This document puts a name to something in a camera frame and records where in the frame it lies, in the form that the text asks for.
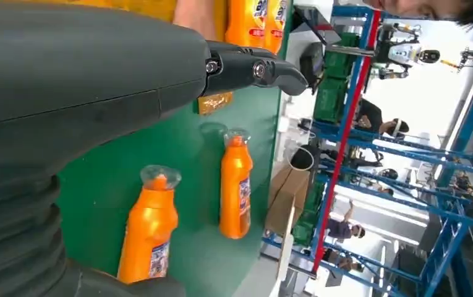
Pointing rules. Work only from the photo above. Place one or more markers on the white humanoid robot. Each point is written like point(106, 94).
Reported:
point(404, 53)

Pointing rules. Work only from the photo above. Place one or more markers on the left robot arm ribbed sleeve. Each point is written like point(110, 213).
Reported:
point(15, 229)

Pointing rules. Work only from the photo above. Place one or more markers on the seated person with headset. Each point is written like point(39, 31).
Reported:
point(369, 114)

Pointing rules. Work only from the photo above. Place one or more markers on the brown cardboard box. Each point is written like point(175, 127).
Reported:
point(287, 192)

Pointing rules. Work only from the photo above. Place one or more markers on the green table mat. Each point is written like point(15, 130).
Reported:
point(97, 196)

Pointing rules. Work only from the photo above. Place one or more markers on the orange drink bottle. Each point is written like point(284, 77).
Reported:
point(148, 229)
point(276, 24)
point(235, 184)
point(246, 20)

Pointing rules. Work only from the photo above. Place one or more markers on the standing person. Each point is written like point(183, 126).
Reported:
point(342, 227)

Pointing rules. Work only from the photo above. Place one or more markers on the blue and red metal rack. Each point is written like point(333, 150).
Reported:
point(346, 143)

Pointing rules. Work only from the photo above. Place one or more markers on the green crates on rack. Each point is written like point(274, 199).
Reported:
point(330, 98)

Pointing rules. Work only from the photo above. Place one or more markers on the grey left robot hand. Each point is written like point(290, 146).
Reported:
point(76, 69)

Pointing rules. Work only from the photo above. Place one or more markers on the crouching person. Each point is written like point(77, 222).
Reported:
point(342, 262)

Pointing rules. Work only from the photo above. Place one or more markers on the green plastic crate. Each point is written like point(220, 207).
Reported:
point(308, 217)

